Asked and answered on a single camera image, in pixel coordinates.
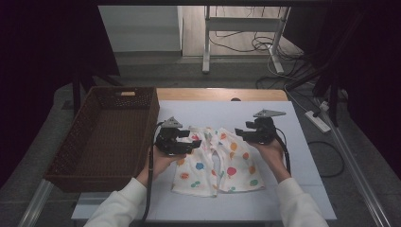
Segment black stand legs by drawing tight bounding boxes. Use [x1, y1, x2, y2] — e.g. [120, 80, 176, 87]
[70, 72, 124, 114]

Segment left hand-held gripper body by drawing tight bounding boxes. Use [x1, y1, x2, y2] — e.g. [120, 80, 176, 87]
[154, 116, 189, 156]

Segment black stand with long pole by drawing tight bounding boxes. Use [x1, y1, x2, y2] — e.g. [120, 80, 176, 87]
[285, 9, 348, 127]

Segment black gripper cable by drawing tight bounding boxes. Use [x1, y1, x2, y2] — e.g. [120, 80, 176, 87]
[273, 127, 291, 174]
[140, 121, 165, 227]

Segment person's left hand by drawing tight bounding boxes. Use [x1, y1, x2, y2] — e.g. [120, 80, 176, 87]
[135, 148, 187, 187]

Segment white floor cable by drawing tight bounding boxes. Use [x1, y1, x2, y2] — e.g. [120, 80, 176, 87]
[267, 53, 311, 113]

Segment white cabinet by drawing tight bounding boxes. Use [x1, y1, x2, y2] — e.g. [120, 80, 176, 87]
[98, 5, 183, 53]

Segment white pants with coloured dots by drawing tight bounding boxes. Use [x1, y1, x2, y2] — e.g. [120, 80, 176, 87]
[170, 126, 265, 199]

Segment brown wicker basket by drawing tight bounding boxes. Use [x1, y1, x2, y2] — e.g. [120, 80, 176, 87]
[44, 85, 161, 193]

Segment black looped floor cable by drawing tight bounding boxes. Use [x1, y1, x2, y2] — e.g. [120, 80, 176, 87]
[306, 140, 345, 178]

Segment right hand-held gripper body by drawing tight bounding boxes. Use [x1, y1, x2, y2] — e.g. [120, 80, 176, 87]
[249, 109, 288, 146]

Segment person's right hand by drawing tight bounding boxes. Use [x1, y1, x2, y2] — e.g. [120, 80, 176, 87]
[249, 138, 285, 165]

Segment dark curtain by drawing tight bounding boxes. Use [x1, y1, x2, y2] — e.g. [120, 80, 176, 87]
[0, 0, 121, 187]
[283, 0, 401, 178]

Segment white table mat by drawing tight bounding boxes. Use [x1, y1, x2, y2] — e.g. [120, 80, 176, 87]
[71, 99, 338, 221]

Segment tangle of black floor cables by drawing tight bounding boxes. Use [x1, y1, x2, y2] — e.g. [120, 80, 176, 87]
[209, 6, 313, 89]

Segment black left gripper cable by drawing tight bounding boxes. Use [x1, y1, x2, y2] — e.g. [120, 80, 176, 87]
[140, 121, 165, 227]

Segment white power strip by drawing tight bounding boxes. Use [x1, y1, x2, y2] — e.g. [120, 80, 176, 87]
[304, 110, 332, 134]

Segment silver metal rail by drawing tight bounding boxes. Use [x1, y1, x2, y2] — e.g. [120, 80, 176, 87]
[17, 179, 55, 227]
[315, 97, 392, 227]

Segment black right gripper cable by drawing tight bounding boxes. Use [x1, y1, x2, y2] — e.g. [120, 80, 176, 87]
[273, 127, 291, 174]

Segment white metal desk frame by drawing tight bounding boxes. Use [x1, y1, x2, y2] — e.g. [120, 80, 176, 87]
[201, 5, 291, 75]

